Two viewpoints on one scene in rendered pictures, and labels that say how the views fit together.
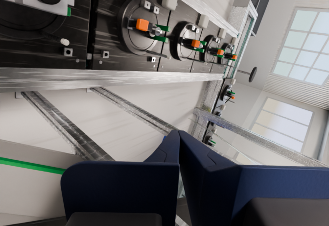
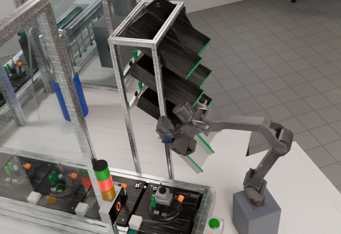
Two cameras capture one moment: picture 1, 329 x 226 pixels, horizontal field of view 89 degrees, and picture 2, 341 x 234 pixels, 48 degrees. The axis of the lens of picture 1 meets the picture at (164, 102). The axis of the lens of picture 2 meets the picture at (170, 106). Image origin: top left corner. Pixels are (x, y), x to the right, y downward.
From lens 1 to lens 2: 1.42 m
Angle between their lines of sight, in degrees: 38
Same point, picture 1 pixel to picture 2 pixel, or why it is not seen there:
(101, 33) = (136, 195)
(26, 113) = (177, 177)
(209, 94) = not seen: outside the picture
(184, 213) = (155, 113)
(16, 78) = (175, 185)
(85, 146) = (168, 147)
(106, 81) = (138, 175)
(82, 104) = (149, 172)
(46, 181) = not seen: hidden behind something
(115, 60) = (131, 182)
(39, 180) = not seen: hidden behind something
